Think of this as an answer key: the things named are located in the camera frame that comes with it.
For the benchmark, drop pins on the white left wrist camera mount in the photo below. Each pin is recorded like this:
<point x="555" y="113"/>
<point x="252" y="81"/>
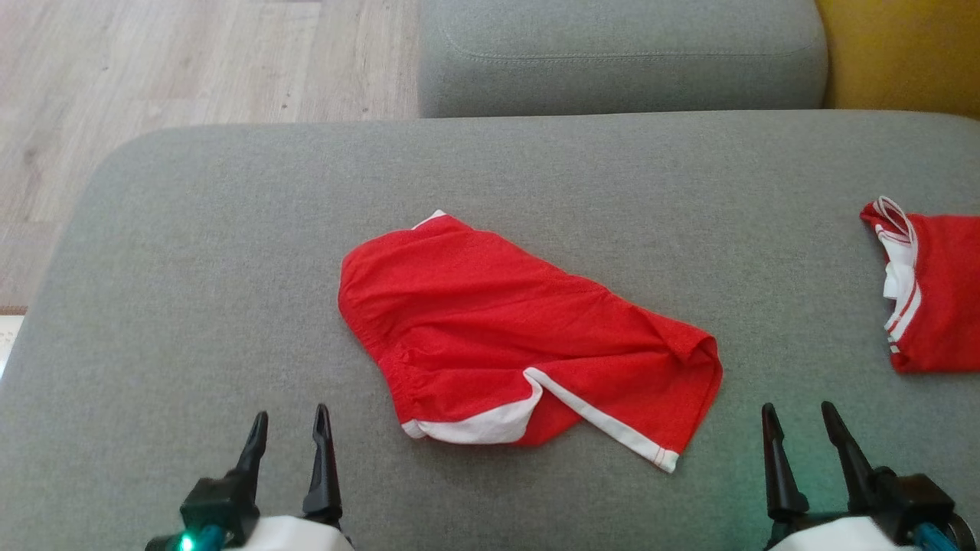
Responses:
<point x="291" y="536"/>

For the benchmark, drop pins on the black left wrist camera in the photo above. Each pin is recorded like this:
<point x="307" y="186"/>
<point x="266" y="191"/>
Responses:
<point x="218" y="505"/>

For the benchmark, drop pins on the teal left camera connector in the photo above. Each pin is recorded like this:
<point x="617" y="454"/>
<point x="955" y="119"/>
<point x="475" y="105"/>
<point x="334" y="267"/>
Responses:
<point x="191" y="541"/>

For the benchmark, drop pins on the teal camera connector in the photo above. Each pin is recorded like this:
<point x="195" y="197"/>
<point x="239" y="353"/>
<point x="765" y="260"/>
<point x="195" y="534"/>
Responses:
<point x="191" y="541"/>
<point x="934" y="537"/>

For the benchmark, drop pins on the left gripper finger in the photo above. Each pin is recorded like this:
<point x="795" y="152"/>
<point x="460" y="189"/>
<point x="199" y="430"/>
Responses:
<point x="255" y="455"/>
<point x="324" y="474"/>

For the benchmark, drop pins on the grey fabric sofa seat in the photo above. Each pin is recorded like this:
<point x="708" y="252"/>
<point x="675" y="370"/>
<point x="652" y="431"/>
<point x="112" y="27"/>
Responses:
<point x="230" y="306"/>

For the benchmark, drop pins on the yellow upholstered cushion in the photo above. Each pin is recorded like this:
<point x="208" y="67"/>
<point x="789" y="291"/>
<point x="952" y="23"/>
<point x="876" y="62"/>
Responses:
<point x="903" y="53"/>

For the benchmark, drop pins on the pale floor mat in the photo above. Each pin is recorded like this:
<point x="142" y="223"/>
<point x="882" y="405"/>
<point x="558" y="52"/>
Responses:
<point x="9" y="344"/>

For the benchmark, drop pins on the red shorts with white trim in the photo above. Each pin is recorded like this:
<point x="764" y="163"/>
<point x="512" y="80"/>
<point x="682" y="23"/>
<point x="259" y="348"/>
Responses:
<point x="498" y="321"/>

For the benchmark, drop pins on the grey sofa back cushion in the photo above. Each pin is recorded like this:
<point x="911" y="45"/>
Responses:
<point x="612" y="53"/>

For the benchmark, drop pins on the teal right camera connector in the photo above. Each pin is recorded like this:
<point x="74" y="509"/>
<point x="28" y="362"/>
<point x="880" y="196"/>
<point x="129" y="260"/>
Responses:
<point x="934" y="537"/>

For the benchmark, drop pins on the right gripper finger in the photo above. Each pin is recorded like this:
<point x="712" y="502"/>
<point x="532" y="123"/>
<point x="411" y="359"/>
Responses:
<point x="781" y="490"/>
<point x="851" y="471"/>

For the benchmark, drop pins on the red jersey with white sleeves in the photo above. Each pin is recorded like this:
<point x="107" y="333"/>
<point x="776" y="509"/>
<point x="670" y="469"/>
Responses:
<point x="942" y="298"/>

